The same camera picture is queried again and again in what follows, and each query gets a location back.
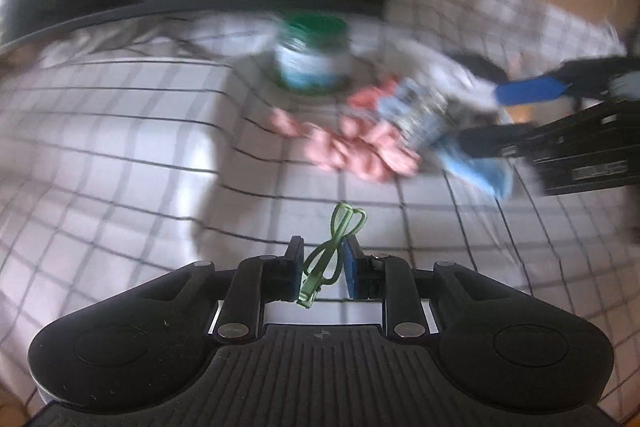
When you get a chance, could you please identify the blue patterned packet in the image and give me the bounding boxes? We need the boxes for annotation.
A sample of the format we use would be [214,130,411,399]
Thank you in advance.
[375,79,516,200]

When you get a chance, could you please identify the green lid jar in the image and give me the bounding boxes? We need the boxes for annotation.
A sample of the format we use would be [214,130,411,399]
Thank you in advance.
[272,10,354,94]

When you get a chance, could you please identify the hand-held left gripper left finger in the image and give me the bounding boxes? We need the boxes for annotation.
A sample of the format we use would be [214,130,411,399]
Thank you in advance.
[127,235,306,342]

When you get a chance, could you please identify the pink cloth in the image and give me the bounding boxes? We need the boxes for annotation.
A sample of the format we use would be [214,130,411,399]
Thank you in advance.
[267,77,422,184]

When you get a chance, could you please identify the white checked bed sheet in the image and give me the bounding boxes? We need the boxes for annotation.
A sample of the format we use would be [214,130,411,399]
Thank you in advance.
[0,0,640,427]

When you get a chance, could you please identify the grey white cloth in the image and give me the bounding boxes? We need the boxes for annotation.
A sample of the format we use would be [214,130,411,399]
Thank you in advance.
[395,49,503,110]

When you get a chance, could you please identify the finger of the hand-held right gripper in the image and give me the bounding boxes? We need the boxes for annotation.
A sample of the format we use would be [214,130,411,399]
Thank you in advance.
[494,56,640,108]
[457,123,533,158]

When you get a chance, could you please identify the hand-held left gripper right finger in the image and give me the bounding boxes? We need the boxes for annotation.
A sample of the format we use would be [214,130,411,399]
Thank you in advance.
[341,234,507,340]

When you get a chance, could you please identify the green wire hair clip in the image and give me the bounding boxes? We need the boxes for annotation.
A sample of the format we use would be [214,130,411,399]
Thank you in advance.
[296,202,369,308]

